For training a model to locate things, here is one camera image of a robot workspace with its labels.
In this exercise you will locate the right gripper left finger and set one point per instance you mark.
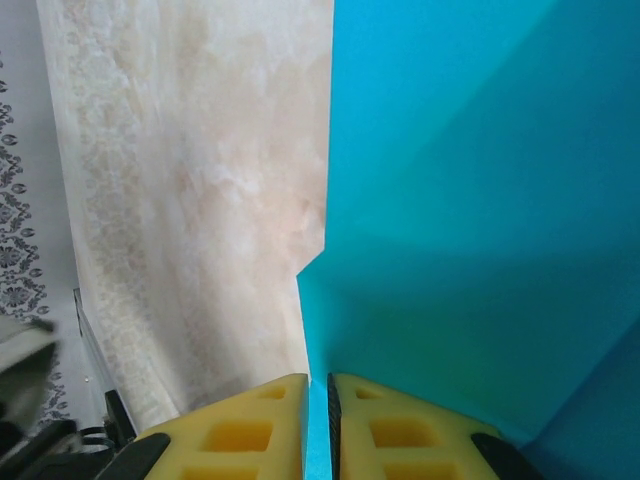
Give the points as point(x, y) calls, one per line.
point(240, 435)

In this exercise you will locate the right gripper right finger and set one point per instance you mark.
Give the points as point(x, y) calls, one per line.
point(400, 435)

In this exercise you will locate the blue square paper sheet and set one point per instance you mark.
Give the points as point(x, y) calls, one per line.
point(475, 200)

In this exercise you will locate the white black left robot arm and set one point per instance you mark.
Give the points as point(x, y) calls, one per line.
point(25, 380)

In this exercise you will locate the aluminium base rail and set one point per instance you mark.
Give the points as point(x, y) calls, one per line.
point(95, 340)

